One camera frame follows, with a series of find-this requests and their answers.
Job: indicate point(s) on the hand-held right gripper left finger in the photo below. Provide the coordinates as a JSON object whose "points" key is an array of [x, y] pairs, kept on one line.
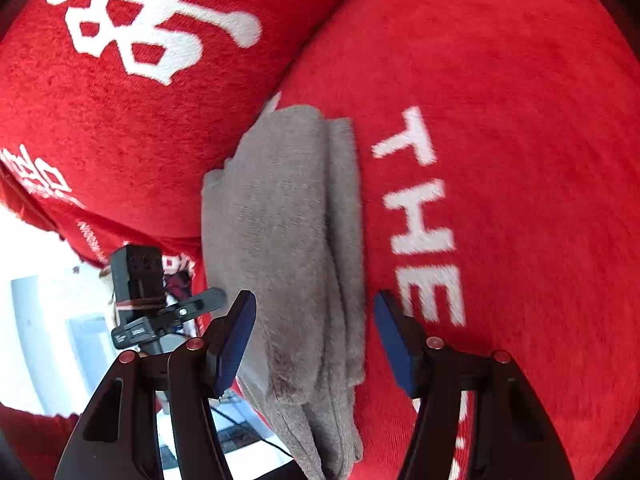
{"points": [[235, 340]]}

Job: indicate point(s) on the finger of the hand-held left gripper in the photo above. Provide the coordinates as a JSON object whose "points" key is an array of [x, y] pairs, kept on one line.
{"points": [[200, 302]]}

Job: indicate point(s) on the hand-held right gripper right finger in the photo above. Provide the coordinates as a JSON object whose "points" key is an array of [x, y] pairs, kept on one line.
{"points": [[392, 340]]}

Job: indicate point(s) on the small grey knitted garment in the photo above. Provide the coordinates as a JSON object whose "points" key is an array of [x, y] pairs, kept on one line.
{"points": [[280, 235]]}

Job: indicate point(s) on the dark patterned cloth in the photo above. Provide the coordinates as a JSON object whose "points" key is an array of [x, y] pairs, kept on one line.
{"points": [[177, 280]]}

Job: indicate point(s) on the red blanket with white print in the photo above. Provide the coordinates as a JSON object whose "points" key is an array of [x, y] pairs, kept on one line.
{"points": [[500, 110]]}

